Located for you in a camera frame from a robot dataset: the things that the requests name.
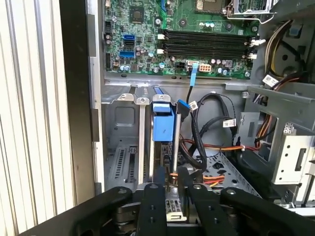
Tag grey metal drive cage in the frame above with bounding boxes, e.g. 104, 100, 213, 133
240, 85, 315, 205

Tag hard disk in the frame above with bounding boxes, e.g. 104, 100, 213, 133
150, 86, 179, 185

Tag blue plastic clip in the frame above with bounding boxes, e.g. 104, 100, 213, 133
288, 24, 303, 38

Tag black RAM slot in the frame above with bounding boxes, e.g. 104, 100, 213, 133
157, 50, 260, 59
157, 35, 265, 43
157, 43, 260, 52
157, 29, 260, 37

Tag green motherboard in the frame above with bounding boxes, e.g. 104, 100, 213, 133
103, 0, 260, 79

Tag black open PC case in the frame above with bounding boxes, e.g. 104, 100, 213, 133
59, 0, 315, 212

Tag black data wire blue connector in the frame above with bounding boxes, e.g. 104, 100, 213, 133
176, 62, 199, 138

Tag grey power supply unit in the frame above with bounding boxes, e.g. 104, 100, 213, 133
269, 0, 315, 22

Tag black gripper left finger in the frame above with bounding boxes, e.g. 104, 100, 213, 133
18, 167, 168, 236

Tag CPU socket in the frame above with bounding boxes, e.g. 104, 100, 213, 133
194, 0, 223, 13

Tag thick black cable white labels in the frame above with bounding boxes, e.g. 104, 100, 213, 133
191, 92, 237, 172

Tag metal socket cover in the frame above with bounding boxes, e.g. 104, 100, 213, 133
227, 0, 274, 15

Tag yellow black power wire bundle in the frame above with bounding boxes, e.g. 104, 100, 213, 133
263, 19, 293, 77

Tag metal locking lever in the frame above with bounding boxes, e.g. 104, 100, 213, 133
226, 12, 278, 25

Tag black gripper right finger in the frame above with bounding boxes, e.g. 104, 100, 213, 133
178, 167, 315, 236

